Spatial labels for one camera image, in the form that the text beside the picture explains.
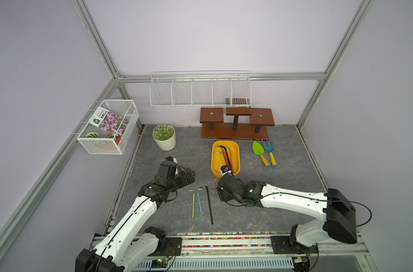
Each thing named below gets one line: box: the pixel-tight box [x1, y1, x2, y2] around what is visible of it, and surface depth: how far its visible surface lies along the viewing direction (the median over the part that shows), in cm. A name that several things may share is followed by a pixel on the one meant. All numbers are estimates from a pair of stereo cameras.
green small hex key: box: [188, 189, 196, 219], surface depth 87 cm
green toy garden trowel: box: [251, 140, 272, 169], surface depth 111 cm
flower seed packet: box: [87, 106, 129, 139], surface depth 76 cm
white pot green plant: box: [152, 124, 177, 152], surface depth 101 cm
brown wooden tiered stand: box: [199, 107, 276, 140], surface depth 111 cm
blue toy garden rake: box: [260, 138, 278, 168], surface depth 111 cm
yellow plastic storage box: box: [210, 140, 241, 178], surface depth 106 cm
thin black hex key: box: [199, 185, 214, 225], surface depth 86 cm
